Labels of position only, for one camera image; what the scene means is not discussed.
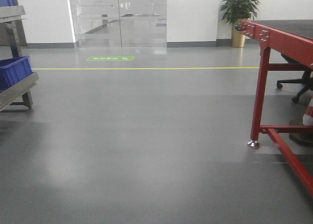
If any red white safety cone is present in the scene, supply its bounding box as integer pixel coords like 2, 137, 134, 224
289, 97, 313, 146

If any gold plant pot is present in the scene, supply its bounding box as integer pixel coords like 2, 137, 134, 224
231, 19, 246, 48

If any red conveyor table frame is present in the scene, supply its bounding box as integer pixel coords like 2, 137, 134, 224
235, 20, 313, 194

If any black office chair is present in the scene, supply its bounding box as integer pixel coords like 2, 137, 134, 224
276, 53, 313, 103

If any green floor sign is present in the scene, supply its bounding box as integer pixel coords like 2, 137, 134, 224
87, 56, 134, 61

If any potted green plant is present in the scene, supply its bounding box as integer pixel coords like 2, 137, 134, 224
220, 0, 260, 24

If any glass double door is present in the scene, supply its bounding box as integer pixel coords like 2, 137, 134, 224
69, 0, 167, 47

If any grey metal rack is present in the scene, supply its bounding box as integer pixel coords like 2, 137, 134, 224
0, 5, 39, 110

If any blue plastic bin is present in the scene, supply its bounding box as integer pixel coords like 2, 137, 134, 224
0, 56, 32, 90

